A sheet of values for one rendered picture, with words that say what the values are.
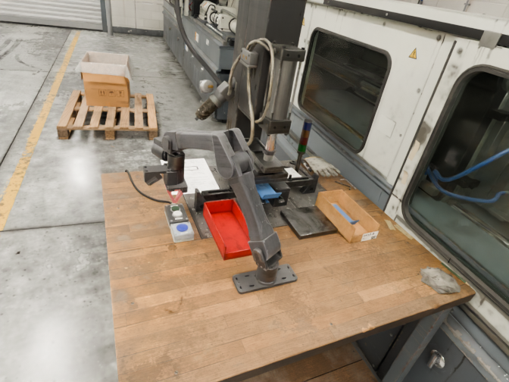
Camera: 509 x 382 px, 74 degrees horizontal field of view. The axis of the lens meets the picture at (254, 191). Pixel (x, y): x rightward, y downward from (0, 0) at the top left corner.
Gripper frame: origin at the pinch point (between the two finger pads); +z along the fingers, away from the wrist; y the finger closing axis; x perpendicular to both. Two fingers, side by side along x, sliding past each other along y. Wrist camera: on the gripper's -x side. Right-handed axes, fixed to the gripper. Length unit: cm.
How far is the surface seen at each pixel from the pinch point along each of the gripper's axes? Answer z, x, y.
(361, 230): 5, 68, 25
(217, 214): 5.9, 15.3, 3.8
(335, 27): -54, 102, -72
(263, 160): -13.6, 34.1, -1.8
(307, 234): 3.8, 43.5, 24.0
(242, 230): 5.6, 21.5, 14.5
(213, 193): -1.0, 14.6, -0.8
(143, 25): 94, 106, -916
